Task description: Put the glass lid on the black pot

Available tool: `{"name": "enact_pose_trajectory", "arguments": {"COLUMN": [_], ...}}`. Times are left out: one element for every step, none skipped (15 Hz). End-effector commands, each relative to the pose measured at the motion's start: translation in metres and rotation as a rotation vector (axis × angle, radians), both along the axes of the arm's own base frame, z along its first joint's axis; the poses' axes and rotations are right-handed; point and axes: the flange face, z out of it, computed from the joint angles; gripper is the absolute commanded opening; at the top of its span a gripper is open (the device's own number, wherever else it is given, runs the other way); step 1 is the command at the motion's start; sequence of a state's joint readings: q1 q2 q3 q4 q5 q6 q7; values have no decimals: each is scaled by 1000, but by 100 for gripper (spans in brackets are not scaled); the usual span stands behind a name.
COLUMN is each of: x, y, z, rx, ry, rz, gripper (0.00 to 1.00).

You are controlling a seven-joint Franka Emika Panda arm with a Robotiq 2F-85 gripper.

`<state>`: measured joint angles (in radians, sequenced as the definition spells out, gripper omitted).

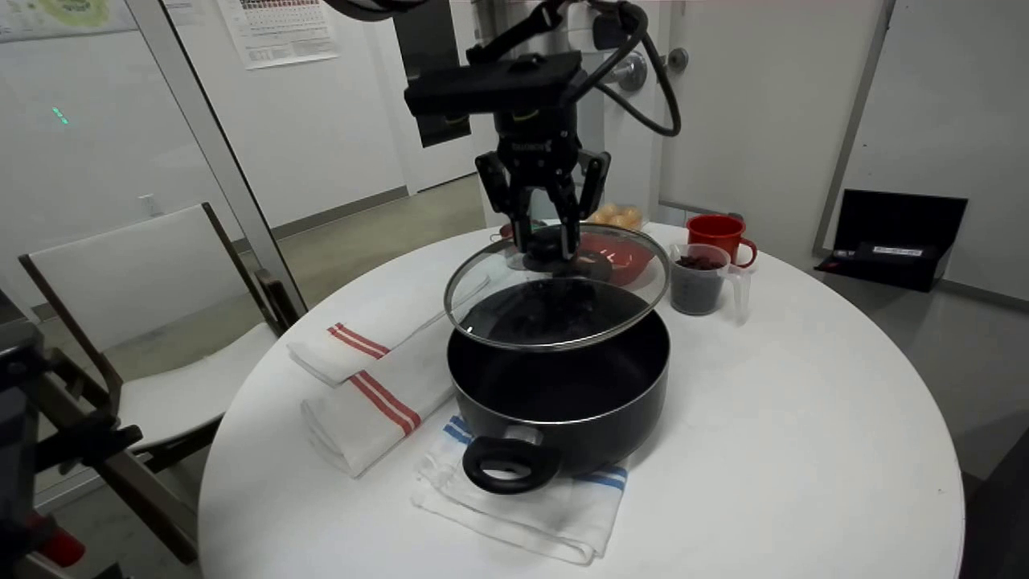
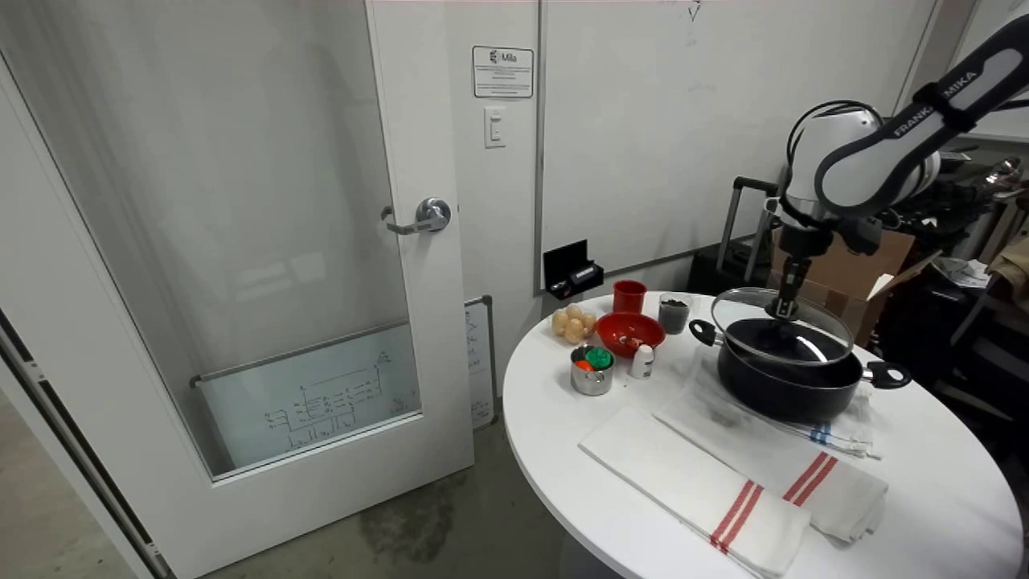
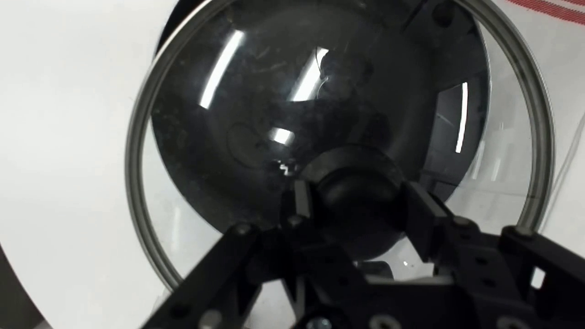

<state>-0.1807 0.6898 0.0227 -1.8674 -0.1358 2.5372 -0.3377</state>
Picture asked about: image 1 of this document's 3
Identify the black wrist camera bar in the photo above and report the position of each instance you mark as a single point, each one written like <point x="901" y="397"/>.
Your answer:
<point x="494" y="83"/>

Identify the white chair with dark frame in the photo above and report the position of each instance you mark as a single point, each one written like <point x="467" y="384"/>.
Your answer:
<point x="160" y="277"/>

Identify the black laptop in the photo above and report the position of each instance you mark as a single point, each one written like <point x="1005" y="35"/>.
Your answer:
<point x="896" y="235"/>

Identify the red mug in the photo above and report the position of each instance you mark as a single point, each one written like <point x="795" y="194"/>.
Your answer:
<point x="716" y="230"/>

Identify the round glass pot lid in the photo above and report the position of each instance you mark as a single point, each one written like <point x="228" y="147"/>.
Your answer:
<point x="516" y="309"/>

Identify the white paper wall poster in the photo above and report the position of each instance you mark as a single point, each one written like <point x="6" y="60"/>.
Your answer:
<point x="276" y="33"/>

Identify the clear cup with dark contents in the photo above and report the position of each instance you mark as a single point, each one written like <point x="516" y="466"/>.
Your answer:
<point x="696" y="283"/>

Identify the dark round door knob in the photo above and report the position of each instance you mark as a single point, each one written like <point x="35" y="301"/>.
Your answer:
<point x="676" y="62"/>

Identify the pale yellow food pieces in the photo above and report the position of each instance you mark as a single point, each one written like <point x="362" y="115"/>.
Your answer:
<point x="617" y="216"/>

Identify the green printed wall poster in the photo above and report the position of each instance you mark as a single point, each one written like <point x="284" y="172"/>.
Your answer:
<point x="53" y="16"/>

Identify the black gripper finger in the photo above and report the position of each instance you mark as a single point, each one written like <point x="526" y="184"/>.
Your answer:
<point x="516" y="204"/>
<point x="584" y="196"/>

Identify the black wall panel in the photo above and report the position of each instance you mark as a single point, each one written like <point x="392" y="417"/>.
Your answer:
<point x="429" y="26"/>

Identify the white towel with blue stripes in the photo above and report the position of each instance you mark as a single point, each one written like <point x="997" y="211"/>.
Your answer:
<point x="533" y="520"/>

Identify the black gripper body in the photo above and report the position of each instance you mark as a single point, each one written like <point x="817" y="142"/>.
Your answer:
<point x="542" y="149"/>

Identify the black camera stand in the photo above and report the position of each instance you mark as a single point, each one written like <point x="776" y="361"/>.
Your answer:
<point x="42" y="437"/>

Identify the red bowl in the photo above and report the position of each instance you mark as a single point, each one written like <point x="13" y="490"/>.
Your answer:
<point x="629" y="257"/>

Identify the white towel with red stripes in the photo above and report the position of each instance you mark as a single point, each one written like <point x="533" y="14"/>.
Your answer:
<point x="341" y="342"/>
<point x="363" y="421"/>

